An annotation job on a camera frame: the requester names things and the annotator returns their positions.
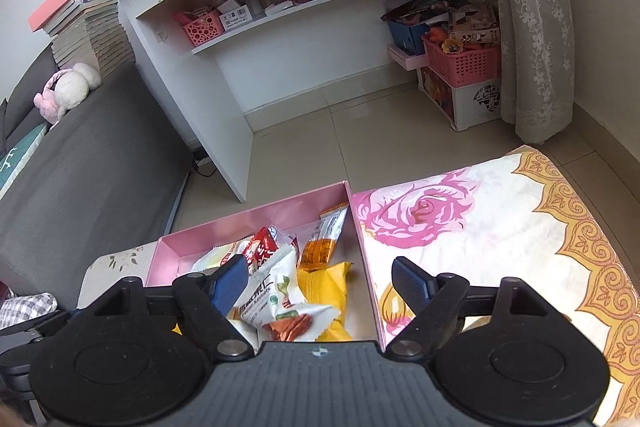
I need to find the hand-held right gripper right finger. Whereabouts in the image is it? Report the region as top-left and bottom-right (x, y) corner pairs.
(386, 257), (556, 362)

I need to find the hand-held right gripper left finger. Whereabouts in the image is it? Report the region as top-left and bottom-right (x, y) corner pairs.
(85, 254), (252, 363)

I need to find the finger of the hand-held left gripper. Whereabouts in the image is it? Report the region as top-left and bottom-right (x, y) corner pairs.
(35, 308), (88, 340)

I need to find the white nut snack packet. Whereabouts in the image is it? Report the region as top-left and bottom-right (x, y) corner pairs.
(235, 243), (337, 344)

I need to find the pink cardboard box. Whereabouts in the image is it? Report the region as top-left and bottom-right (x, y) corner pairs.
(144, 180), (387, 353)

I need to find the white and green snack packet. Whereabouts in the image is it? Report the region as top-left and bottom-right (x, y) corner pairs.
(190, 241), (256, 273)

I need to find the grey checkered cushion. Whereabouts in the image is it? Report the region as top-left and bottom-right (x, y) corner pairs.
(0, 292), (58, 333)

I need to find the red and white snack packet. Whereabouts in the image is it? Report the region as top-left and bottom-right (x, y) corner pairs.
(243, 227), (281, 275)

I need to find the yellow snack packet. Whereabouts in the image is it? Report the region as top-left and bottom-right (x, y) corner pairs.
(297, 261), (354, 343)

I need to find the orange and white snack packet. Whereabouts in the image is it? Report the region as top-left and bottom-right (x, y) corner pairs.
(298, 203), (350, 270)

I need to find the floral printed cloth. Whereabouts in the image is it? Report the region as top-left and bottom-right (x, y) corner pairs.
(80, 146), (640, 425)

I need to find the power strip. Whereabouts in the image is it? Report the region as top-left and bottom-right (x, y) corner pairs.
(192, 147), (216, 175)

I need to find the grey sofa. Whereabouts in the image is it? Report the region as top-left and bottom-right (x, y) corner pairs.
(0, 42), (193, 303)

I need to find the teal cushion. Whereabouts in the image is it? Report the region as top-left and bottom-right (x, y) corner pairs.
(0, 123), (48, 200)

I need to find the white desk with shelves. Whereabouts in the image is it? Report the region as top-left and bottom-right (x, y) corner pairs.
(97, 0), (493, 202)

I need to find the white patterned storage box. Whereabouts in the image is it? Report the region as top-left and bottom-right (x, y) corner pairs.
(417, 66), (503, 131)

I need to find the pink tray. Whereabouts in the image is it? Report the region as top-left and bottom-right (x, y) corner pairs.
(387, 44), (427, 72)

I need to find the large pink plastic basket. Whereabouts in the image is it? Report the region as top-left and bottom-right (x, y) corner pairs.
(422, 34), (502, 88)

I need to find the white and pink plush toy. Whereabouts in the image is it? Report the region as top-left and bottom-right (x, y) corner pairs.
(34, 63), (103, 125)

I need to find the pink lattice basket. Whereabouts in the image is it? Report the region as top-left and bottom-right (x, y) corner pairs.
(182, 9), (223, 48)

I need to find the printed cardboard box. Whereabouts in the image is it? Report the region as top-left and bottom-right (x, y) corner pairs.
(447, 4), (501, 45)

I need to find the small white labelled box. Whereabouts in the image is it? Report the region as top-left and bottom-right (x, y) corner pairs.
(218, 3), (252, 30)

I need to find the dark printed bag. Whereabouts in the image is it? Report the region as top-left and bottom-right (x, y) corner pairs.
(381, 0), (448, 25)

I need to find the lace curtain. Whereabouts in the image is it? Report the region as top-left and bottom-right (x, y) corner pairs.
(477, 0), (576, 145)

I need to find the tall stack of books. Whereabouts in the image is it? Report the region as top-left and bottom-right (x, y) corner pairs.
(42, 0), (136, 75)

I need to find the pink flat box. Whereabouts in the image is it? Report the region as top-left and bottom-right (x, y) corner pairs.
(28, 0), (101, 32)

